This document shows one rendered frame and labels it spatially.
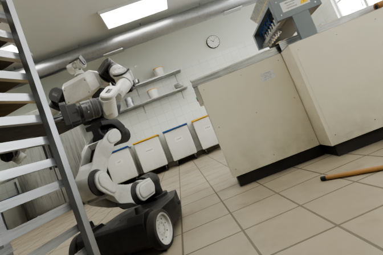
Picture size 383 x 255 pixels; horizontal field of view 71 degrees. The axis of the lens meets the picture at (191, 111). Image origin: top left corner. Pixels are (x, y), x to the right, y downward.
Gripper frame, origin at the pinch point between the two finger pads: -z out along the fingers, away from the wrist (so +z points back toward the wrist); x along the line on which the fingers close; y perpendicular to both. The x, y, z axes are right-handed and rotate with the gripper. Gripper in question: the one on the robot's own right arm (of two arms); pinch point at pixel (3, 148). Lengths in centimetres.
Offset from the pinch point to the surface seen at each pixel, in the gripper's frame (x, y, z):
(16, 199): -26, 7, -52
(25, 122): -0.4, 15.3, -43.5
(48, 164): -17.6, 18.1, -40.8
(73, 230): -44, 19, -40
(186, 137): -26, 250, 348
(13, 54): 28, 19, -40
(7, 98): 9.1, 12.6, -46.2
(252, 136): -44, 149, 9
